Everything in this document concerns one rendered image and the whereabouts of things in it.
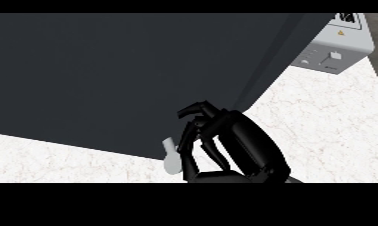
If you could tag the pale water bottle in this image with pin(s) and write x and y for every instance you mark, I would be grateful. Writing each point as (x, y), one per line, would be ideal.
(170, 160)

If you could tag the dark grey cabinet door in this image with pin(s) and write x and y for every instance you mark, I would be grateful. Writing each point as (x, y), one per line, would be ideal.
(123, 80)

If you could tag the pale grey toaster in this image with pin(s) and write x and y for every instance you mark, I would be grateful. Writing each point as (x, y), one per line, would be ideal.
(340, 48)

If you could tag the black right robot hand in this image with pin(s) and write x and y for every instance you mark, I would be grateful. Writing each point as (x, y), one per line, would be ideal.
(245, 143)

